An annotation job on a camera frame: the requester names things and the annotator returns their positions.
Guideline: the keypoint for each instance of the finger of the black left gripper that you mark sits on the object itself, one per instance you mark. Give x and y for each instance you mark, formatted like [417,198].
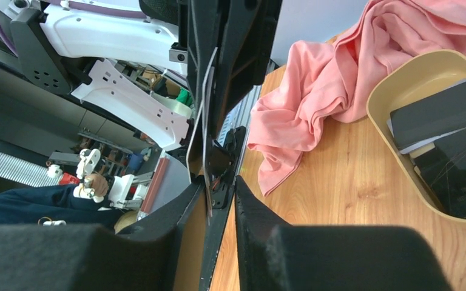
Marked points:
[243,54]
[199,23]

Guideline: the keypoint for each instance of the pink cloth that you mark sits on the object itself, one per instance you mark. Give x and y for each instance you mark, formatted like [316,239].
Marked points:
[336,79]

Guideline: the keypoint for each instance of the person in dark clothes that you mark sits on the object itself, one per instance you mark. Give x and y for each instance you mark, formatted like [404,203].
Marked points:
[35,205]

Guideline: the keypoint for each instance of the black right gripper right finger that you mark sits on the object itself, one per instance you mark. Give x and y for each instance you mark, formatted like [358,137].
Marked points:
[275,255]

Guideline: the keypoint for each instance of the black cards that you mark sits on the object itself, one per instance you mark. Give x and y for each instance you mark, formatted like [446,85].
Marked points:
[432,133]

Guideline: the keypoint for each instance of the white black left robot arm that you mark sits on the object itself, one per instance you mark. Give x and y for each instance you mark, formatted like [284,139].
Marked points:
[70,47]

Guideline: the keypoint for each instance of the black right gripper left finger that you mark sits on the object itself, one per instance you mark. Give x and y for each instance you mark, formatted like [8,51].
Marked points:
[162,251]

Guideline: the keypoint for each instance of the gold black credit card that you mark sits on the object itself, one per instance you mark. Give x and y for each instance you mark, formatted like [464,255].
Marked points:
[202,92]

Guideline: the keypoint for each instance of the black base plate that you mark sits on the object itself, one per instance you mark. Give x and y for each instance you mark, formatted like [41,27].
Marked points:
[223,163]

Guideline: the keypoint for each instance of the yellow oval tray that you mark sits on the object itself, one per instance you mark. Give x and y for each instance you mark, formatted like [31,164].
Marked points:
[417,79]

